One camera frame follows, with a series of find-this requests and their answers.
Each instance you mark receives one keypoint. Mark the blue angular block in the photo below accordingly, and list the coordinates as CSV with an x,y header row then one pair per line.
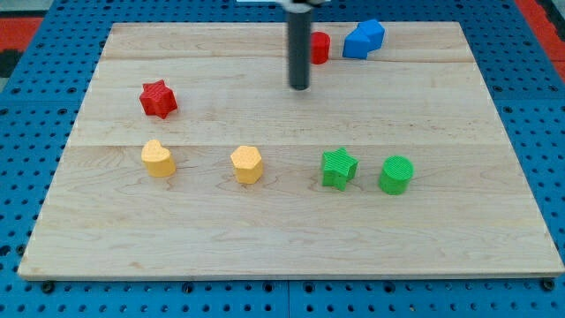
x,y
368,36

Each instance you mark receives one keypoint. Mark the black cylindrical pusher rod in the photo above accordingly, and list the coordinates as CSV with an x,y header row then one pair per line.
x,y
299,19

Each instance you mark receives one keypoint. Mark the yellow hexagon block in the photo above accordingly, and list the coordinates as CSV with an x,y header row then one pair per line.
x,y
247,164

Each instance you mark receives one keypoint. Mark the yellow heart block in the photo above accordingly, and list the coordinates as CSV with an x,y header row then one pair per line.
x,y
157,159

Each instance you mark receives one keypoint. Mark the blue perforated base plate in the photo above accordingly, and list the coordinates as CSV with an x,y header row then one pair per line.
x,y
42,97

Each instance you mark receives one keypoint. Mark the grey rod mount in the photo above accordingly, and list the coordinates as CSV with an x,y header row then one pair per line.
x,y
300,3

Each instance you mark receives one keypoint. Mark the green cylinder block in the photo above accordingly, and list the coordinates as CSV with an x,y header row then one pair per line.
x,y
396,174

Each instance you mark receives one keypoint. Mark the green star block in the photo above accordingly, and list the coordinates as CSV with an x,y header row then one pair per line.
x,y
338,167

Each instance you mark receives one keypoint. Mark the light wooden board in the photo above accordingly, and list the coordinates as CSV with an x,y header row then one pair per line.
x,y
468,211

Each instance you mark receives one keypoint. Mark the red cylinder block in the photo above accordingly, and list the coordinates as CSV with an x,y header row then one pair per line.
x,y
320,45

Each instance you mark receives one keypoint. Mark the red star block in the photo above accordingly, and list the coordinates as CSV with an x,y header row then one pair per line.
x,y
157,99

